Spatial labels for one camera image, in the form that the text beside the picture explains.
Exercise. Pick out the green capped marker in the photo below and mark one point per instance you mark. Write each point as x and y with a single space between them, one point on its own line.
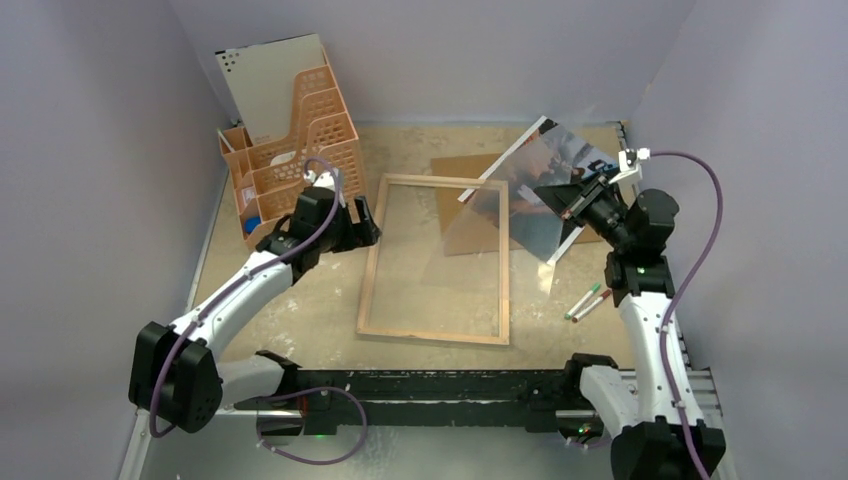
582 300

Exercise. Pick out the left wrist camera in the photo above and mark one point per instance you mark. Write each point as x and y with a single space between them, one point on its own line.
330 179

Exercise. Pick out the blue object in organizer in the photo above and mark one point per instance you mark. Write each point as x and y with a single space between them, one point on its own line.
250 224

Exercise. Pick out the printed photo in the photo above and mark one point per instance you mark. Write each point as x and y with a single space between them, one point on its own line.
546 154

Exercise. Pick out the red capped marker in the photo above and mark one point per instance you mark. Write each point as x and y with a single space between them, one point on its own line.
595 303

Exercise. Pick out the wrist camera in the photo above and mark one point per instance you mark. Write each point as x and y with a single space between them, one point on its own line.
630 162
330 179

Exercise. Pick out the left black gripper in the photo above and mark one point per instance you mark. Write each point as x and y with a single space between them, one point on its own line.
359 234

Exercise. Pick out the orange plastic file organizer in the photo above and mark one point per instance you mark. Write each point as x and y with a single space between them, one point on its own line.
267 178

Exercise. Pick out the brown cardboard backing board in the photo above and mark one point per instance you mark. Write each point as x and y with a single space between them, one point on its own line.
471 226

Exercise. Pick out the aluminium table frame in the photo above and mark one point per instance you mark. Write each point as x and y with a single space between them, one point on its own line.
648 415

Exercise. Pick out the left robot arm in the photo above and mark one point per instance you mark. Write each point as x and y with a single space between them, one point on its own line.
177 373

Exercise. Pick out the white wooden picture frame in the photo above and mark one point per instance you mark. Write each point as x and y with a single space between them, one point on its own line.
412 291

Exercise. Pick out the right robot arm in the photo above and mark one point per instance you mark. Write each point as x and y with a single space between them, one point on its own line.
657 431

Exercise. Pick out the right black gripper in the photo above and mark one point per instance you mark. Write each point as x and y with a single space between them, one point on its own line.
584 203

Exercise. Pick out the beige perforated folder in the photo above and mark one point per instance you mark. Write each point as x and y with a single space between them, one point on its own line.
260 79

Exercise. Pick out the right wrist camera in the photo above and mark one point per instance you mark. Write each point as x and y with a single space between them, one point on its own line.
630 162

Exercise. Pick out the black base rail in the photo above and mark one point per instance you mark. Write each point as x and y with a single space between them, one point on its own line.
539 401

